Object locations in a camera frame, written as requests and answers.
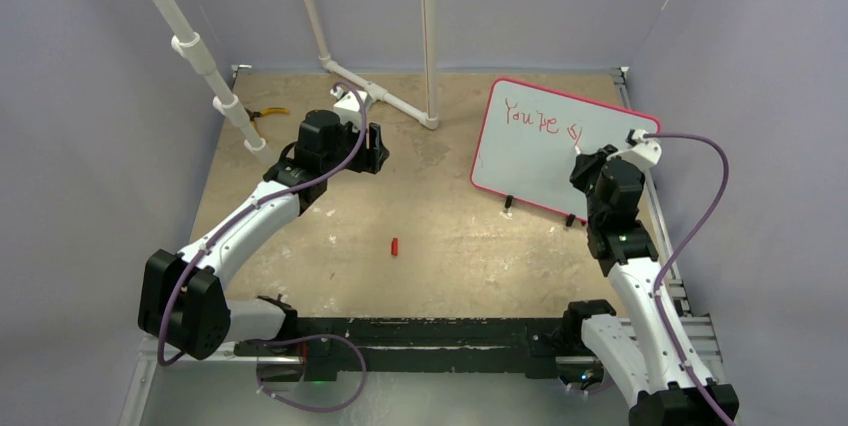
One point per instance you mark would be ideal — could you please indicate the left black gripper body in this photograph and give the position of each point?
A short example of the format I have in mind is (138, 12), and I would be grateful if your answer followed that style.
(347, 141)

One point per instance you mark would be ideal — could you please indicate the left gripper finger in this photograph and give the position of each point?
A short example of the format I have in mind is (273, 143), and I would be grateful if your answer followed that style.
(375, 145)
(374, 160)

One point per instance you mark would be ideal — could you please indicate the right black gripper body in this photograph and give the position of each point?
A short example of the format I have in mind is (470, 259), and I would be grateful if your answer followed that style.
(587, 177)

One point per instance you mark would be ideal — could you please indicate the red-framed whiteboard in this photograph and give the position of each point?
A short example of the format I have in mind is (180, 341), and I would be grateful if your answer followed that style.
(526, 143)

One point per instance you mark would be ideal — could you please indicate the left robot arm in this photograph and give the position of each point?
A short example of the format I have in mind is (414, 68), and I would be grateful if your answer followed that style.
(183, 301)

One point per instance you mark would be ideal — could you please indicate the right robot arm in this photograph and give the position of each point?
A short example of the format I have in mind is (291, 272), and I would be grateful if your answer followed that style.
(656, 368)

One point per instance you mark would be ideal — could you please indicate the black whiteboard easel stand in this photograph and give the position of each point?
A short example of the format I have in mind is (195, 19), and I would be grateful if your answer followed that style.
(569, 219)

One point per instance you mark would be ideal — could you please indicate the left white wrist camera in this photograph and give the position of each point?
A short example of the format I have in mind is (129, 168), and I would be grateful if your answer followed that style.
(347, 105)

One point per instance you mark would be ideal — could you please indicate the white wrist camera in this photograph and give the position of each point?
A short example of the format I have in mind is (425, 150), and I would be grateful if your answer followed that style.
(347, 105)
(643, 151)

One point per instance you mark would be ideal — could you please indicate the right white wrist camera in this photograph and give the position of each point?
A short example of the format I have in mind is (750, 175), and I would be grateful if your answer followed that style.
(643, 151)

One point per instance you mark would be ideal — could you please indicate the yellow-handled pliers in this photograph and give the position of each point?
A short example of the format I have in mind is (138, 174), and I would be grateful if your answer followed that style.
(254, 115)

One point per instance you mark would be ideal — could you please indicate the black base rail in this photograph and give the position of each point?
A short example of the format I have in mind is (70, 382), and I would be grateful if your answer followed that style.
(531, 347)

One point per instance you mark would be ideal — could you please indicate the white PVC pipe frame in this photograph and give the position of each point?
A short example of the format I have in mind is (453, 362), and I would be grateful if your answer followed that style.
(189, 45)

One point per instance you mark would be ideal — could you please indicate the aluminium extrusion frame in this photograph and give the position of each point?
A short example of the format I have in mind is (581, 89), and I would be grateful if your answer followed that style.
(459, 257)

